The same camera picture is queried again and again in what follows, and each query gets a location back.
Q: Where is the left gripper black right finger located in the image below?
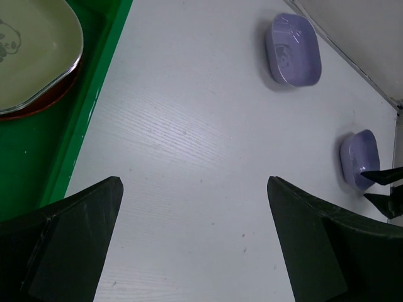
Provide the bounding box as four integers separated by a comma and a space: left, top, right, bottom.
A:
267, 176, 402, 301

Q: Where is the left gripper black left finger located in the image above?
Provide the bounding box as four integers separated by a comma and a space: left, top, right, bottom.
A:
1, 176, 123, 301

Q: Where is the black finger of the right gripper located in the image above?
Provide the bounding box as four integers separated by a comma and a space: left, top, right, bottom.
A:
361, 167, 403, 186
364, 193, 402, 219

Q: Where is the red round plate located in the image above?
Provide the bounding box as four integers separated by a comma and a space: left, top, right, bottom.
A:
1, 60, 82, 121

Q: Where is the green square dish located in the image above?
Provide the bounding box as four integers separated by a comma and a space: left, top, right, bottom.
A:
1, 1, 84, 115

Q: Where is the green plastic bin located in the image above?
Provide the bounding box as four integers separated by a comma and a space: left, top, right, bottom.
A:
1, 1, 132, 221

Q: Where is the right purple square dish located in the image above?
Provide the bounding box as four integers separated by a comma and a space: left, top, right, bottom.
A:
339, 129, 380, 191

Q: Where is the purple square dish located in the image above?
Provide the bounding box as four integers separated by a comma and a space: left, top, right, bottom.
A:
339, 129, 380, 191
266, 13, 322, 87

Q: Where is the upper left purple square dish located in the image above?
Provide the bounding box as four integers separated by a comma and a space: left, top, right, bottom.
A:
266, 13, 322, 87

